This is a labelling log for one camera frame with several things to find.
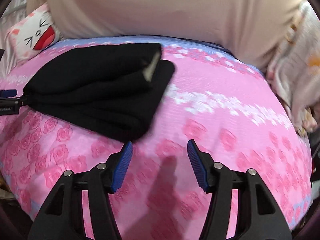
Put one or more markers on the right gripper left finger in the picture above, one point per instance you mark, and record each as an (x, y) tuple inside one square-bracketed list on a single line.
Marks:
[(61, 214)]

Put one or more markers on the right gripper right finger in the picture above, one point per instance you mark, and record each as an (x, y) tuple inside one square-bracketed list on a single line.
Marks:
[(259, 216)]

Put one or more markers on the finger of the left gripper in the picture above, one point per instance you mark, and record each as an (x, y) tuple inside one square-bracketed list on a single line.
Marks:
[(10, 93)]

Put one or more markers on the black pants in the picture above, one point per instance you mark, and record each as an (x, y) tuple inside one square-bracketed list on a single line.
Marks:
[(113, 90)]

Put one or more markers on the white cat face pillow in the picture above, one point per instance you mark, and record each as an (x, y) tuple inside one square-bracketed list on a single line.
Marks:
[(33, 34)]

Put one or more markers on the white satin curtain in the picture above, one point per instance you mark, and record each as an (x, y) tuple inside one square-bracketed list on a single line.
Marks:
[(14, 13)]

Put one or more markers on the pink rose bed sheet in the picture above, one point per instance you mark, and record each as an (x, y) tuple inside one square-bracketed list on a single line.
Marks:
[(226, 106)]

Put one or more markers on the floral cream blanket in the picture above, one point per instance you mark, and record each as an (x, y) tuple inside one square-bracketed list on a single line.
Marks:
[(293, 73)]

